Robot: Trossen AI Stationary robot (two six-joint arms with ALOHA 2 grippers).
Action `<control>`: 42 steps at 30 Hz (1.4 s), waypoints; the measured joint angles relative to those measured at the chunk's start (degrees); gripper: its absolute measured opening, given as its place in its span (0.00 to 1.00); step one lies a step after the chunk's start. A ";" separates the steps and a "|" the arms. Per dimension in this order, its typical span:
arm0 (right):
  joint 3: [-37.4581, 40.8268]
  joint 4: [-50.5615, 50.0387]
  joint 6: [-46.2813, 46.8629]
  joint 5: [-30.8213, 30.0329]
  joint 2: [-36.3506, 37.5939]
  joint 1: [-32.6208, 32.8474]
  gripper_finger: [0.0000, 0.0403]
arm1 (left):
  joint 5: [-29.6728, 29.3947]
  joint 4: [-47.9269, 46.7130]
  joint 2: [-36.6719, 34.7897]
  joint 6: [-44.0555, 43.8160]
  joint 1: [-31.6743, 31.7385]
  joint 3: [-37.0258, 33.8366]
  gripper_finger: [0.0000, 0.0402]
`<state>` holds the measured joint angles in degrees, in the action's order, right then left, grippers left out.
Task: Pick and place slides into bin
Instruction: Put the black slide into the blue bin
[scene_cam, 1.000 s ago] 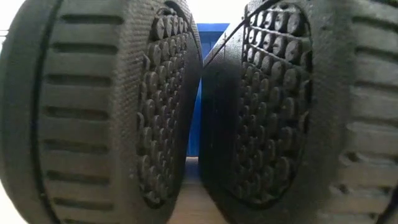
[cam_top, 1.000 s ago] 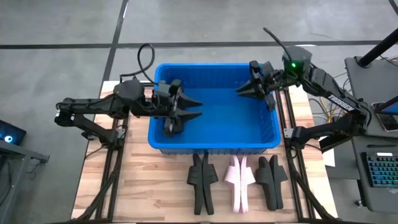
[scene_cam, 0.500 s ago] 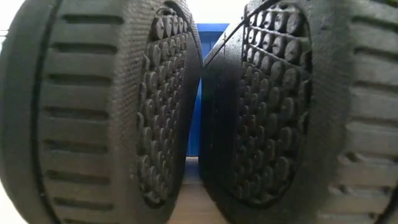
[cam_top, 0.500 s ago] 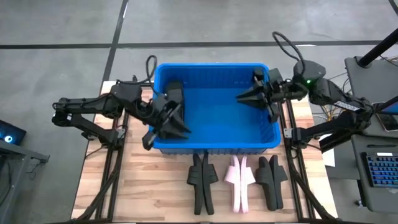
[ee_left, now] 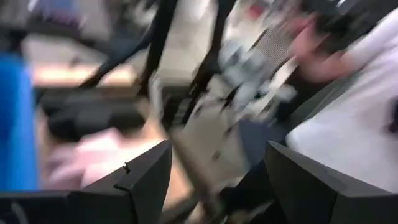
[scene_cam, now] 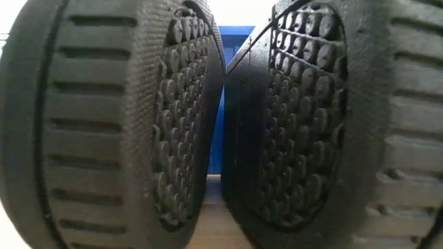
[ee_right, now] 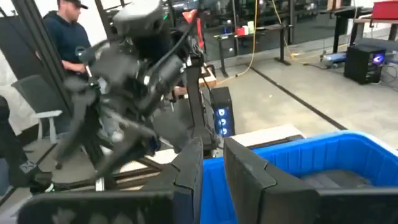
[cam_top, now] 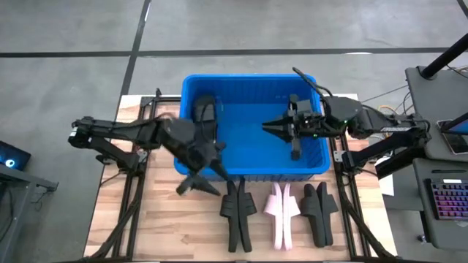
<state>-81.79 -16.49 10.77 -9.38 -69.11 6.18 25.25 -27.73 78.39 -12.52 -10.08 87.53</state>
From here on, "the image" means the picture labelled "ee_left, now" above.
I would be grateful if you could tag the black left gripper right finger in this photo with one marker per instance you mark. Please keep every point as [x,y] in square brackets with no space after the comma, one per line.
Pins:
[311,193]

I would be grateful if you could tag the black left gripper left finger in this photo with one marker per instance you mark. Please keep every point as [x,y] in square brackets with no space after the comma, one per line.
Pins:
[124,193]

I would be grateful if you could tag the black slide sandal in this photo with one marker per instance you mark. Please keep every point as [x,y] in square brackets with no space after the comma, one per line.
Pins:
[84,101]
[93,124]

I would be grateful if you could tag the person's forearm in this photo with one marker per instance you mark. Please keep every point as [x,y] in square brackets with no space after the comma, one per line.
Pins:
[320,67]

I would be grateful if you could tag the blue plastic bin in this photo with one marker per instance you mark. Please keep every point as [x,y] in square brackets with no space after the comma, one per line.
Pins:
[17,124]

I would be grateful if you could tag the person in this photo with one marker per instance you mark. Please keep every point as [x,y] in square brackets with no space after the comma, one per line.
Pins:
[357,124]

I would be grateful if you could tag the black aluminium frame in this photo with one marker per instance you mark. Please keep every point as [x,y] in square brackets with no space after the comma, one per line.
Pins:
[160,37]

